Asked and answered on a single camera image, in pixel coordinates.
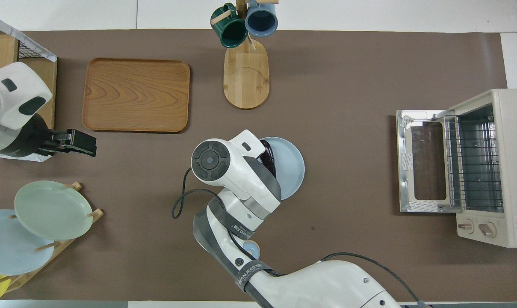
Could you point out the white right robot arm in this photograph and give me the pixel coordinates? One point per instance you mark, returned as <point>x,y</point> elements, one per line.
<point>241,179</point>

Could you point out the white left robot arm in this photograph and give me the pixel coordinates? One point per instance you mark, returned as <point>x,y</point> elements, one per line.
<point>10,98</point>

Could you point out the pale green plate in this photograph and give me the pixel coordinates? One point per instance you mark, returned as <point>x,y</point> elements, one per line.
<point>53,209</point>

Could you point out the small beige oven knob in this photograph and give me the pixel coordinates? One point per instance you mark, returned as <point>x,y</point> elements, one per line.
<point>466,226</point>

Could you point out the grey blue mug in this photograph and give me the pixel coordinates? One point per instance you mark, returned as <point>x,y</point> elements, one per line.
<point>261,19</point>

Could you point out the dark purple eggplant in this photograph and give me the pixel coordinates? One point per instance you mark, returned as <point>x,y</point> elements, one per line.
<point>269,158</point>

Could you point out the light blue racked plate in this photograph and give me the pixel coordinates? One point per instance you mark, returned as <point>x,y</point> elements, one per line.
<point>10,252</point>

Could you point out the wooden plate rack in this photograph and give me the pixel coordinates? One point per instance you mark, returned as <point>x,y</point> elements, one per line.
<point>76,233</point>

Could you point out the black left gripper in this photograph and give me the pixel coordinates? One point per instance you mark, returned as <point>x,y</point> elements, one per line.
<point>29,137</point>

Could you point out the glass oven door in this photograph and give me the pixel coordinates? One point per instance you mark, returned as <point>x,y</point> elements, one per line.
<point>427,162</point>

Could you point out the large beige oven knob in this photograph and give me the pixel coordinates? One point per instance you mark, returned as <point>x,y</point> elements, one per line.
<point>487,230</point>

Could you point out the brown table mat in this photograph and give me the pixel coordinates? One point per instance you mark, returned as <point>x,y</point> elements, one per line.
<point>348,85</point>

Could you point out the wooden mug tree stand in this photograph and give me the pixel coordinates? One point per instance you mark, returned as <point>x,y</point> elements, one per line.
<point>246,81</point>

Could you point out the dark green mug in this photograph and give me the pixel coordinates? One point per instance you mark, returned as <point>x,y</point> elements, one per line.
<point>230,30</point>

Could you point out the rectangular wooden tray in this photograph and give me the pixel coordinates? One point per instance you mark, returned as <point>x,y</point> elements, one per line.
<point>134,96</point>

